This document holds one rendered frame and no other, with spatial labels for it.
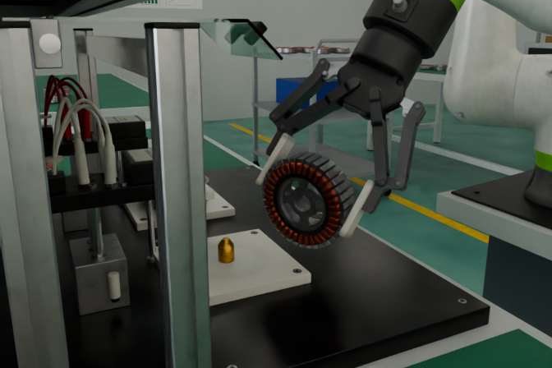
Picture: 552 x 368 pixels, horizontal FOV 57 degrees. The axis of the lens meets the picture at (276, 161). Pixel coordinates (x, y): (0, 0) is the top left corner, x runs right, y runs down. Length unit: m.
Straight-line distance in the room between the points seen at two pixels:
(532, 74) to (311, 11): 5.85
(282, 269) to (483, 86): 0.53
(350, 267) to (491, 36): 0.52
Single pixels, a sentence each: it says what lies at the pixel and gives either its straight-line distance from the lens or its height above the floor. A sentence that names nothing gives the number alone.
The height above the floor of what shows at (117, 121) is 0.92.
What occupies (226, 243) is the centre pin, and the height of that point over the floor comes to 0.81.
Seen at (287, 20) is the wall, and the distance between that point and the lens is 6.55.
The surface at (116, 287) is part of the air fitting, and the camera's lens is 0.55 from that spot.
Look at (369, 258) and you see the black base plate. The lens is 0.66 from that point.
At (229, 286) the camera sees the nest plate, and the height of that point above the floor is 0.78.
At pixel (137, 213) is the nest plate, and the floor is 0.78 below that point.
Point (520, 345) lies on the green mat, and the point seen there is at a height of 0.75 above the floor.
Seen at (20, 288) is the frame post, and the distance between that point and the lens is 0.36.
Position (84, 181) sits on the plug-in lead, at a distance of 0.53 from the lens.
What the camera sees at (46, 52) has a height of 1.03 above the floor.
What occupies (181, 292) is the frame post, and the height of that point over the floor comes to 0.86.
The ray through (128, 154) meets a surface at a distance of 0.56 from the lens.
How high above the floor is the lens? 1.05
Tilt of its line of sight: 14 degrees down
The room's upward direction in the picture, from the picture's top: straight up
